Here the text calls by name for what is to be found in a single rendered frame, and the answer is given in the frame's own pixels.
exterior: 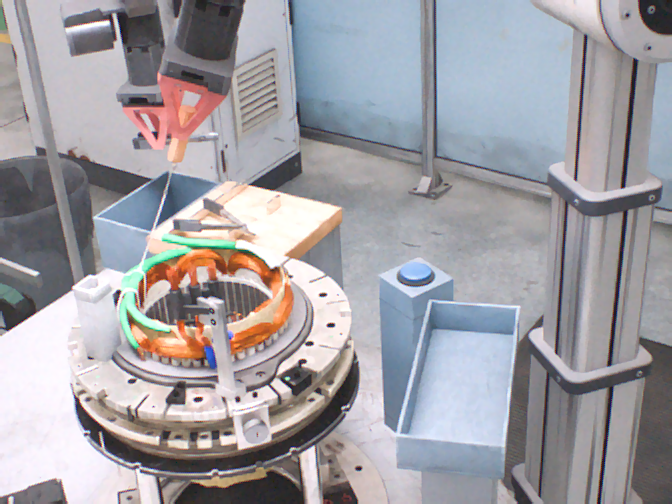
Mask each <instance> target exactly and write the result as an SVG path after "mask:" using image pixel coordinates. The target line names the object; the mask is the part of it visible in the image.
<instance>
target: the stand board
mask: <svg viewBox="0 0 672 504"><path fill-rule="evenodd" d="M236 183H237V182H233V181H227V182H225V183H224V184H222V185H220V187H218V188H217V189H216V190H214V191H213V192H211V193H210V194H208V195H207V196H205V197H207V198H209V199H211V200H214V199H215V198H217V197H218V196H220V195H222V194H223V193H225V192H226V191H228V190H229V189H231V188H232V187H233V185H235V184H236ZM278 194H279V195H281V207H280V208H278V209H276V210H275V211H273V212H272V213H271V214H269V216H268V214H267V212H266V202H267V201H269V200H270V199H271V198H273V197H274V196H275V195H278ZM205 197H204V198H205ZM202 207H203V200H202V199H201V200H200V201H198V202H197V203H195V204H194V205H191V206H190V207H188V208H187V209H186V210H184V211H183V212H181V213H180V215H178V216H177V217H175V218H176V219H187V218H189V217H190V216H191V215H194V213H195V212H197V211H198V210H200V209H201V208H202ZM224 207H225V209H227V210H228V211H229V212H231V213H232V214H233V216H235V217H236V218H237V219H238V220H240V221H241V222H242V223H245V224H246V223H247V224H253V225H259V226H264V229H257V228H248V230H249V231H252V232H254V233H256V236H253V235H249V234H246V233H244V235H242V236H241V237H240V238H239V239H237V240H236V241H239V240H244V241H246V242H248V244H252V245H255V246H258V247H261V248H263V249H265V250H267V251H269V252H270V254H275V255H281V256H285V257H289V258H290V260H291V259H295V260H298V259H299V258H300V257H301V256H302V255H305V254H306V253H307V252H308V251H309V250H310V249H312V248H313V247H314V246H315V245H316V244H317V242H319V241H320V240H321V239H322V238H323V237H324V236H326V235H327V234H328V233H329V232H331V231H332V230H334V229H335V228H336V227H337V226H338V225H339V224H341V223H342V208H341V207H338V206H334V205H329V204H325V203H320V202H316V201H312V200H308V199H302V198H298V197H294V196H290V195H286V194H281V193H277V192H272V191H268V190H263V189H259V188H255V186H251V185H247V188H246V189H245V190H243V191H242V192H240V193H239V194H238V195H236V196H235V197H233V198H232V199H231V200H229V201H228V202H226V203H225V204H224ZM175 218H174V219H175ZM220 218H221V217H218V216H217V215H215V213H213V212H211V213H210V215H209V216H207V217H206V218H204V219H203V220H202V221H201V222H202V224H232V223H231V222H229V221H228V220H225V219H220ZM174 219H172V220H171V221H170V222H168V223H167V224H165V225H163V226H161V227H160V228H158V229H157V230H156V231H154V232H153V235H152V237H151V240H150V244H149V247H148V250H149V252H151V253H155V254H159V253H161V252H163V251H167V250H173V249H179V248H186V247H185V246H180V245H173V244H168V243H162V241H161V236H162V234H163V233H166V234H168V232H169V231H170V230H171V229H173V222H172V221H173V220H174ZM228 231H229V230H202V232H201V233H197V232H186V231H185V232H184V233H182V234H181V235H180V236H183V237H189V238H202V239H224V240H229V239H228Z"/></svg>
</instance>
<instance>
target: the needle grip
mask: <svg viewBox="0 0 672 504"><path fill-rule="evenodd" d="M196 111H197V110H196V108H194V107H192V106H191V105H182V106H180V110H179V114H178V116H179V121H180V125H181V126H185V125H186V123H187V122H188V120H190V119H191V118H192V117H193V115H194V114H195V113H196ZM188 138H189V137H188ZM188 138H187V140H185V141H183V140H180V139H176V138H173V137H172V141H171V145H170V149H169V152H168V157H167V158H168V160H170V161H172V162H173V163H181V162H182V161H183V157H184V152H185V149H186V145H187V142H188Z"/></svg>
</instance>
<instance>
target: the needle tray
mask: <svg viewBox="0 0 672 504"><path fill-rule="evenodd" d="M519 317H520V307H519V306H506V305H491V304H477V303H462V302H449V301H434V300H429V302H428V306H427V310H426V314H425V318H424V322H423V327H422V331H421V335H420V339H419V343H418V347H417V351H416V357H415V361H414V365H413V369H412V373H411V377H409V381H408V386H407V390H406V394H405V398H404V402H403V406H402V410H401V415H400V419H399V423H398V427H397V432H396V467H397V468H401V469H410V470H420V471H421V479H422V504H497V489H498V480H504V475H505V465H506V456H507V445H508V436H509V426H510V417H511V406H512V397H513V387H514V377H515V367H516V358H517V347H518V338H519Z"/></svg>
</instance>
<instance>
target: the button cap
mask: <svg viewBox="0 0 672 504"><path fill-rule="evenodd" d="M400 277H401V279H403V280H404V281H407V282H414V283H417V282H423V281H426V280H428V279H429V278H430V277H431V268H430V267H429V266H428V265H426V264H424V263H420V262H412V263H407V264H405V265H403V266H402V267H401V269H400Z"/></svg>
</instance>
